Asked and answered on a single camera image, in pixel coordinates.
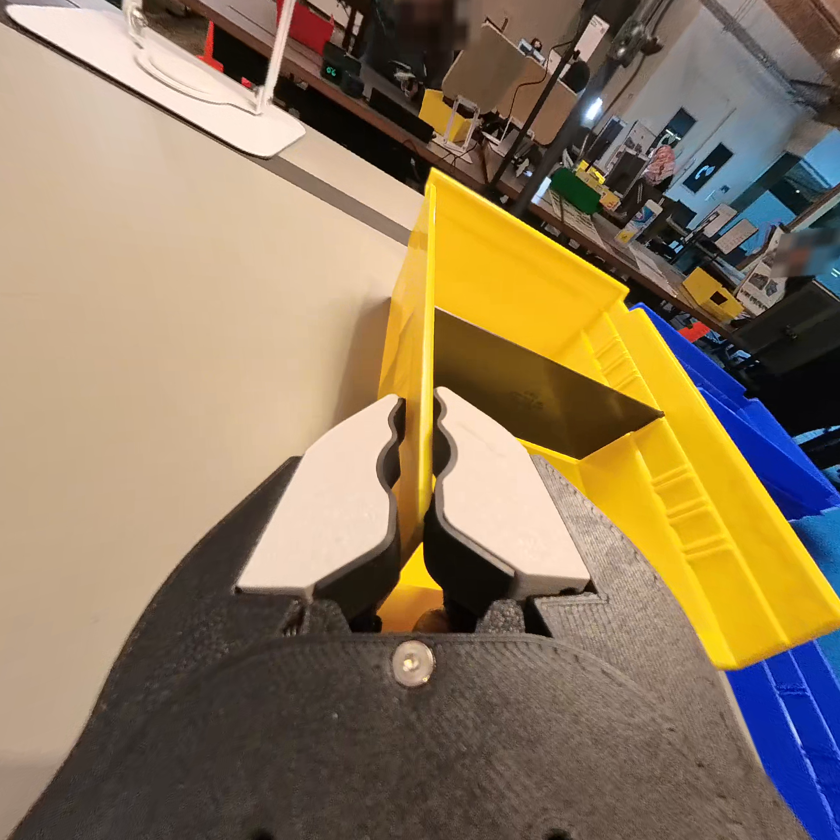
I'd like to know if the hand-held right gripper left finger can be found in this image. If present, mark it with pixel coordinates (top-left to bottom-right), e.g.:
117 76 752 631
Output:
235 394 406 621

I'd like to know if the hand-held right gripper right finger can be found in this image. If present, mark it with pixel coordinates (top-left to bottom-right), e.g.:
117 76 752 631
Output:
422 386 593 623

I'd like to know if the large yellow plastic bin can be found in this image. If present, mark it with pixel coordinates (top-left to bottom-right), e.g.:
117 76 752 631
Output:
377 167 840 670

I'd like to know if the large blue plastic bin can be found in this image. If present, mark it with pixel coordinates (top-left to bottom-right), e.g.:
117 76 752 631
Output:
630 302 840 840

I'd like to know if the black bin divider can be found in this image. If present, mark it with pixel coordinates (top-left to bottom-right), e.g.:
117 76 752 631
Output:
433 307 665 460

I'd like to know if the yellow box with black opening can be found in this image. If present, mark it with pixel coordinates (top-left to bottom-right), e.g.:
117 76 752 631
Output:
681 266 746 322

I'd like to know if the green plastic bin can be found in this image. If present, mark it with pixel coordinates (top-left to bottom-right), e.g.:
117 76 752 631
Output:
550 167 602 215

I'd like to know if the black case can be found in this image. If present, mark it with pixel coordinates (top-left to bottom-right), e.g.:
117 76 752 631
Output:
728 279 840 434

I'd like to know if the white flat pad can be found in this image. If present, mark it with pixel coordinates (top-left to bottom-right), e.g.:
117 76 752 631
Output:
3 0 307 160

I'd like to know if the small yellow bin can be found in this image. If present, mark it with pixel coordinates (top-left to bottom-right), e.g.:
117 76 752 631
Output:
419 88 476 143

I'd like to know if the beige panel board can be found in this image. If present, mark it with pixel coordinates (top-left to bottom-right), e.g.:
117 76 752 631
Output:
443 23 578 145

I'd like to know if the black digital clock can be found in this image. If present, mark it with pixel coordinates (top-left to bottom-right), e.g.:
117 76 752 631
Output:
320 42 363 97

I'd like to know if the long wooden workbench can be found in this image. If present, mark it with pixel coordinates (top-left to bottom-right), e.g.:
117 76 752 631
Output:
190 0 736 336

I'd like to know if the clear acrylic stand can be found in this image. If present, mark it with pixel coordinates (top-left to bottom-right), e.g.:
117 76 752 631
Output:
121 0 298 116

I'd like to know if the orange traffic cone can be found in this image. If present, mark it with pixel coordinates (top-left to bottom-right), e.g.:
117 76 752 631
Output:
197 20 225 73

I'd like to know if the red plastic bin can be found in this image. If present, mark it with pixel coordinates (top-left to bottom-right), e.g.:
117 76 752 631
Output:
276 0 336 56

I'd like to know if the dark wall poster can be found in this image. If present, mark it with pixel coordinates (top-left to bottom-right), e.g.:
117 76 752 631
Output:
682 143 735 194

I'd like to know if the wall fan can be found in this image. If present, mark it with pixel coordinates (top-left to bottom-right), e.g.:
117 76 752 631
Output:
607 13 664 67

